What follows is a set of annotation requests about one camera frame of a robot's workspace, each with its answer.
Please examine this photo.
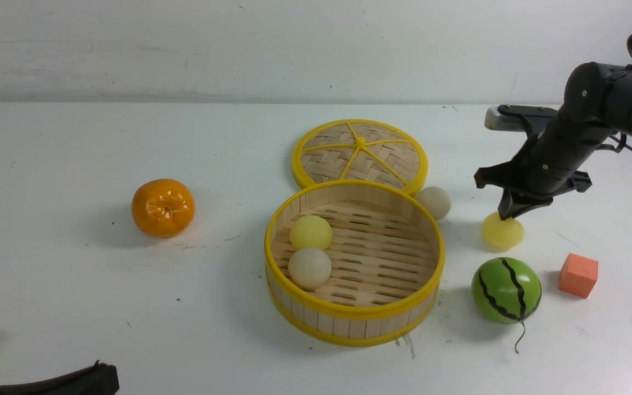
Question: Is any woven bamboo steamer lid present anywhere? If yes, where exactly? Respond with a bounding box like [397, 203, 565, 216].
[291, 119, 428, 196]

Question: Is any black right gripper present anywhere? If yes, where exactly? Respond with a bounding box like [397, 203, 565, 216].
[474, 118, 593, 221]

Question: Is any orange foam cube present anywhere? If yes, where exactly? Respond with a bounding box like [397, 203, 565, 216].
[557, 253, 599, 298]

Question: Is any yellow bun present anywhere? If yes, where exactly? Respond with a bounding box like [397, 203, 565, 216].
[481, 212, 525, 251]
[289, 215, 333, 250]

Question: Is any bamboo steamer tray yellow rim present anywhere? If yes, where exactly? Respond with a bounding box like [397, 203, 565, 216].
[264, 180, 445, 347]

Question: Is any orange plastic tangerine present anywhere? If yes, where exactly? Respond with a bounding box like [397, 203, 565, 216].
[131, 178, 196, 238]

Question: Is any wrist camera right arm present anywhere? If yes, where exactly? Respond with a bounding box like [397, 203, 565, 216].
[484, 105, 558, 138]

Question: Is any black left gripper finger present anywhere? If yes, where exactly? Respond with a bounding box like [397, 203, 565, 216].
[0, 361, 120, 395]

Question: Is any dark robot arm right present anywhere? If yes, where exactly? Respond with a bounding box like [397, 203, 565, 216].
[474, 35, 632, 220]

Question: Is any white bun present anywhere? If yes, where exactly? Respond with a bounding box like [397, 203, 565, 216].
[287, 247, 332, 290]
[415, 187, 452, 221]

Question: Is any green toy watermelon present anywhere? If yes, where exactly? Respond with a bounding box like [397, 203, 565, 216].
[471, 257, 543, 353]

